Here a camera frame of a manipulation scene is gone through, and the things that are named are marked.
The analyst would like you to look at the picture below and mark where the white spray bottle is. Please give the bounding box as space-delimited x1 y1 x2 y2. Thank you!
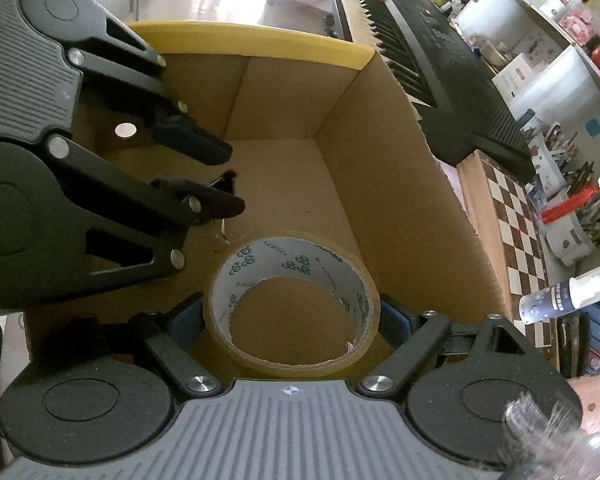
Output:
519 267 600 325

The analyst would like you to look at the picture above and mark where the wooden chessboard box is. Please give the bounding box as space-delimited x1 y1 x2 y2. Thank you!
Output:
455 152 556 348

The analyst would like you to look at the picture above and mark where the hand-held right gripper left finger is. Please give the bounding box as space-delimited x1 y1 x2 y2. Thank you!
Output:
67 291 222 401

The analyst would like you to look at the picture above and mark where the white pen holder with pens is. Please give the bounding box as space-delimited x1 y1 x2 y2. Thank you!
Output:
544 160 600 267

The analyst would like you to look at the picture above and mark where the black electronic keyboard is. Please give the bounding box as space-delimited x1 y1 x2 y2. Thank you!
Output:
325 0 538 186

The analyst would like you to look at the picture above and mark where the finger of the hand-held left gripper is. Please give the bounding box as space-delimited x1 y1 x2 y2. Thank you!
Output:
47 136 247 284
67 14 234 166

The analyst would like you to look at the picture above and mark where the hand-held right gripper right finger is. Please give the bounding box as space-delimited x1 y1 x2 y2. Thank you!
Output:
357 294 533 400

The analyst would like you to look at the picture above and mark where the black binder clip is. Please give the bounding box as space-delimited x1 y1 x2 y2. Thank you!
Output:
207 169 238 253

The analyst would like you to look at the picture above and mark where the brown packing tape roll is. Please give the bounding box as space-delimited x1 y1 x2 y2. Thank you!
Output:
203 229 381 378

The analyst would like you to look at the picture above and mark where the white fuzzy tuft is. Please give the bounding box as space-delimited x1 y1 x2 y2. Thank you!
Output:
501 390 600 480

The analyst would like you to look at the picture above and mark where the red and white tool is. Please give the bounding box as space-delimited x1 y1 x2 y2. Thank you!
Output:
540 175 600 225

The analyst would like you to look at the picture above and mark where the cardboard box with yellow flap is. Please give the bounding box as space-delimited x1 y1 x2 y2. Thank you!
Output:
22 21 513 386

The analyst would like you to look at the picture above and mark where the white shelf unit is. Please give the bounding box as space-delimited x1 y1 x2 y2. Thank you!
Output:
420 0 600 281

